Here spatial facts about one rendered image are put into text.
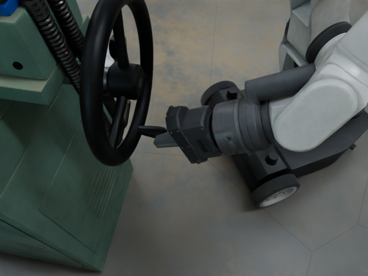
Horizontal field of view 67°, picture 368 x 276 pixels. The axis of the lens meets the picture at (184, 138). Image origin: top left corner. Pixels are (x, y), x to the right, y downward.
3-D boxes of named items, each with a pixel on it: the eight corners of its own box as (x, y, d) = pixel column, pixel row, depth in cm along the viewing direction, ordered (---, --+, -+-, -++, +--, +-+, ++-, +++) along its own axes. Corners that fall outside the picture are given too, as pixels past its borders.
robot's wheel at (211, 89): (201, 85, 129) (198, 112, 146) (206, 92, 127) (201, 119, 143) (240, 75, 134) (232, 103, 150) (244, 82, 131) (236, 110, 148)
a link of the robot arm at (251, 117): (259, 131, 51) (328, 119, 45) (248, 163, 42) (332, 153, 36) (241, 73, 47) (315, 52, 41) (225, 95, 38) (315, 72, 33)
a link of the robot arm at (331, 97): (302, 132, 45) (376, 65, 37) (300, 162, 38) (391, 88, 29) (270, 108, 45) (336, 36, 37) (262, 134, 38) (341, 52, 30)
